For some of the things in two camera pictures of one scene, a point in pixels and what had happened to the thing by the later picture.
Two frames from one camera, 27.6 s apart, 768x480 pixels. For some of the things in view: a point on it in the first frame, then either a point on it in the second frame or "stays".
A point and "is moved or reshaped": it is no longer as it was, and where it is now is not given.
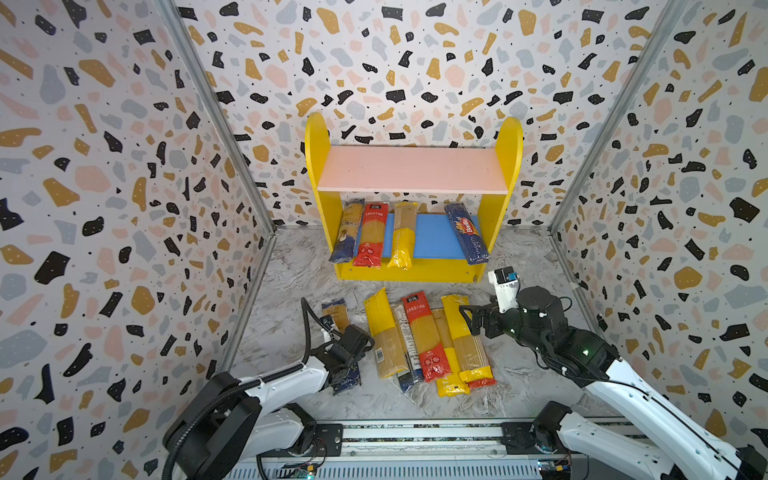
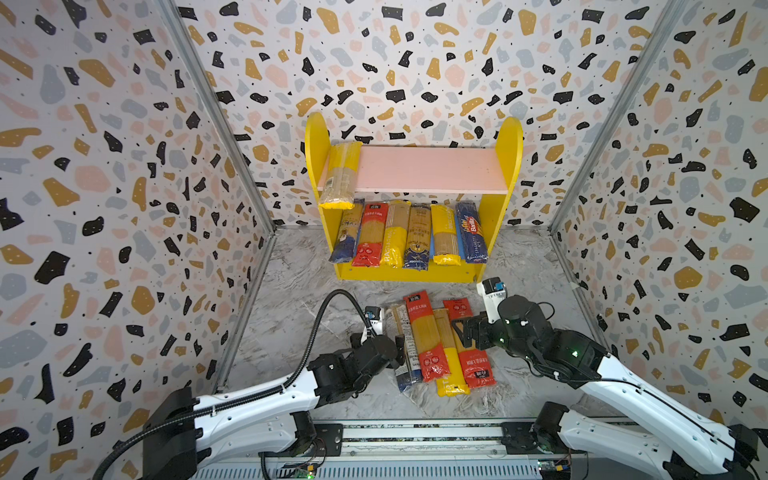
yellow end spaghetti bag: (451, 384) stays
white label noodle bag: (408, 379) stays
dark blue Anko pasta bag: (346, 241) stays
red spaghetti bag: (432, 351) stays
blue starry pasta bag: (337, 311) -> (417, 244)
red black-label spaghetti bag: (369, 251) stays
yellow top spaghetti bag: (389, 349) is moved or reshaped
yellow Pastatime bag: (470, 351) -> (444, 228)
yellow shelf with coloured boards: (489, 172) stays
